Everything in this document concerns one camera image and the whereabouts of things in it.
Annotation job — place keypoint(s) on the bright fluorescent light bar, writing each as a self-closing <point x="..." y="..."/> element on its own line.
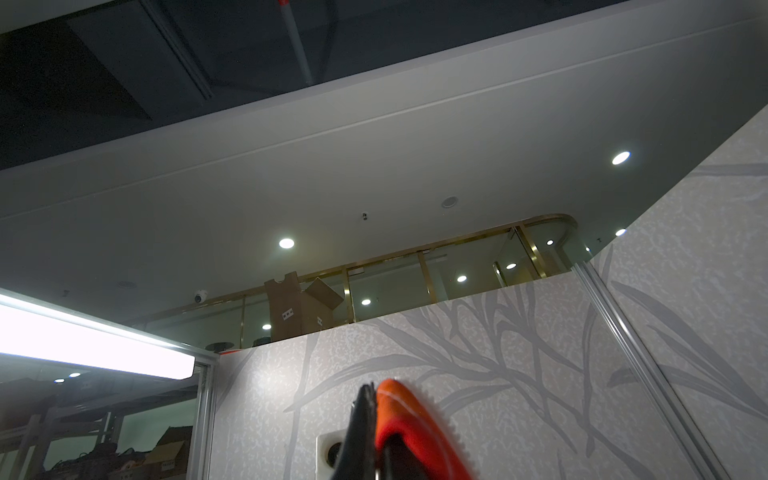
<point x="33" y="329"/>

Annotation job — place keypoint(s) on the white colourful children's jacket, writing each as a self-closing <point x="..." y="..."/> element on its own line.
<point x="400" y="412"/>

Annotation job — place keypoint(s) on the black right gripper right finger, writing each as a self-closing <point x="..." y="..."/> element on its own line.
<point x="399" y="463"/>

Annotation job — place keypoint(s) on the brown cardboard box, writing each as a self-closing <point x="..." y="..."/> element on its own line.
<point x="296" y="311"/>

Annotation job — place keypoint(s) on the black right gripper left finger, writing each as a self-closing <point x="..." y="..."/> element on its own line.
<point x="358" y="455"/>

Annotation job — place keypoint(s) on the aluminium frame profile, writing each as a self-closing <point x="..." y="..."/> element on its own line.
<point x="684" y="429"/>

